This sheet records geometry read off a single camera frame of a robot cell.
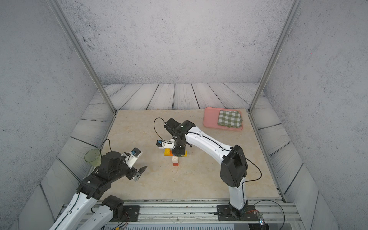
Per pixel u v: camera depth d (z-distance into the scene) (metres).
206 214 0.74
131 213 0.73
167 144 0.70
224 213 0.73
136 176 0.67
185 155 0.71
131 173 0.66
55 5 0.70
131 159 0.65
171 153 0.79
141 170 0.68
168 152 0.79
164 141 0.71
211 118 1.15
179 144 0.68
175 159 0.85
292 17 0.73
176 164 0.90
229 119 1.14
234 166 0.47
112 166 0.56
